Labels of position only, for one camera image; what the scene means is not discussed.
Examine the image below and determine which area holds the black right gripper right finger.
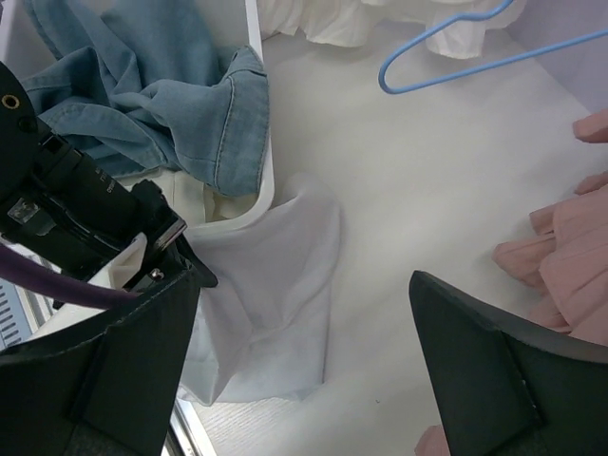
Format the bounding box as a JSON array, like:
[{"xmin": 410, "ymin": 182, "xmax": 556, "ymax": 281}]
[{"xmin": 408, "ymin": 271, "xmax": 607, "ymax": 455}]

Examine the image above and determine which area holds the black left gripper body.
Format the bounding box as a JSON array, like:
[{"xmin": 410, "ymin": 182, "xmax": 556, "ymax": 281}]
[{"xmin": 124, "ymin": 180, "xmax": 219, "ymax": 293}]

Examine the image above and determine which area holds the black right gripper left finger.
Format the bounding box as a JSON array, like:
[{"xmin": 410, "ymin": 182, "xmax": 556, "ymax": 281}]
[{"xmin": 1, "ymin": 273, "xmax": 199, "ymax": 455}]

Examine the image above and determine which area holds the white shirt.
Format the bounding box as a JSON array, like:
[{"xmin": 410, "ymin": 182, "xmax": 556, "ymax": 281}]
[{"xmin": 178, "ymin": 174, "xmax": 341, "ymax": 406}]

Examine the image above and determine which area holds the blue denim skirt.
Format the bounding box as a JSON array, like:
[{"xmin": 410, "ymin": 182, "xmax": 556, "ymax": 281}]
[{"xmin": 24, "ymin": 1, "xmax": 270, "ymax": 197}]

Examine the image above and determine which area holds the white pleated skirt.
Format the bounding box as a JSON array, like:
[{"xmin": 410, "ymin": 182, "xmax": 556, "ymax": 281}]
[{"xmin": 150, "ymin": 170, "xmax": 257, "ymax": 226}]

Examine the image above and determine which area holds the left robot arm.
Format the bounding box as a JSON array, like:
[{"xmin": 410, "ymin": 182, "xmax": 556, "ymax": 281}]
[{"xmin": 1, "ymin": 68, "xmax": 218, "ymax": 455}]

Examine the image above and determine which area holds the white plastic basket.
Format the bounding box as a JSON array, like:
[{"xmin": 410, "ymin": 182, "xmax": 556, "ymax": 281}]
[{"xmin": 0, "ymin": 0, "xmax": 277, "ymax": 456}]

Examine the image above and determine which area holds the pink ruffled dress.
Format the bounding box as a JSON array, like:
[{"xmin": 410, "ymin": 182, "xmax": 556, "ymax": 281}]
[{"xmin": 415, "ymin": 107, "xmax": 608, "ymax": 456}]

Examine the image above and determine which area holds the white ruffled dress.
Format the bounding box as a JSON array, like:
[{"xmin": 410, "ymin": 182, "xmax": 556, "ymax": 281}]
[{"xmin": 258, "ymin": 0, "xmax": 528, "ymax": 61}]

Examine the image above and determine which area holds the white slotted cable duct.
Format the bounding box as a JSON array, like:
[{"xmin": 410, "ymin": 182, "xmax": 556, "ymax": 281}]
[{"xmin": 0, "ymin": 279, "xmax": 32, "ymax": 350}]

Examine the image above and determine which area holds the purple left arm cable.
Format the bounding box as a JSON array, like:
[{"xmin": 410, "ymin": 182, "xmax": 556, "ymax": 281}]
[{"xmin": 0, "ymin": 241, "xmax": 142, "ymax": 311}]

